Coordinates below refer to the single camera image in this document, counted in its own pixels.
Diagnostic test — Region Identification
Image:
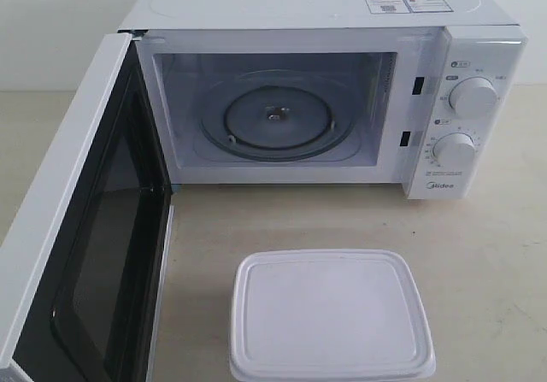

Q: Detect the white plastic food container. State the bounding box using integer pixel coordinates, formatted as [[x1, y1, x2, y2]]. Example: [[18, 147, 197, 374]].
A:
[[229, 249, 436, 381]]

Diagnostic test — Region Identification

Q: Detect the white microwave door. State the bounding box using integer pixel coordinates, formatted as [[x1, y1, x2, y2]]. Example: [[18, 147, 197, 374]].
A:
[[1, 32, 173, 381]]

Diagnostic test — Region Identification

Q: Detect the white microwave oven body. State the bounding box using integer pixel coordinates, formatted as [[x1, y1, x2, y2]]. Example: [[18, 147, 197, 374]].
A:
[[119, 0, 527, 200]]

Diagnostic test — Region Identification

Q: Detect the printed paper instruction sheet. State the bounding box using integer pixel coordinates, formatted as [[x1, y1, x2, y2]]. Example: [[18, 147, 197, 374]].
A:
[[364, 0, 453, 15]]

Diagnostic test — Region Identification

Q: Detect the glass turntable plate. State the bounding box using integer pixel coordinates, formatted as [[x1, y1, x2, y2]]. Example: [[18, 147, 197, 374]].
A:
[[197, 70, 358, 162]]

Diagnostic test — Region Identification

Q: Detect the lower white timer knob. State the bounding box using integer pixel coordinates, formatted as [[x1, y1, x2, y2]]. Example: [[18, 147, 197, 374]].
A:
[[432, 132, 476, 167]]

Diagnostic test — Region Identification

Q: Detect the upper white control knob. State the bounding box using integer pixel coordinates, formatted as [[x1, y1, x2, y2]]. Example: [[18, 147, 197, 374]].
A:
[[449, 77, 498, 119]]

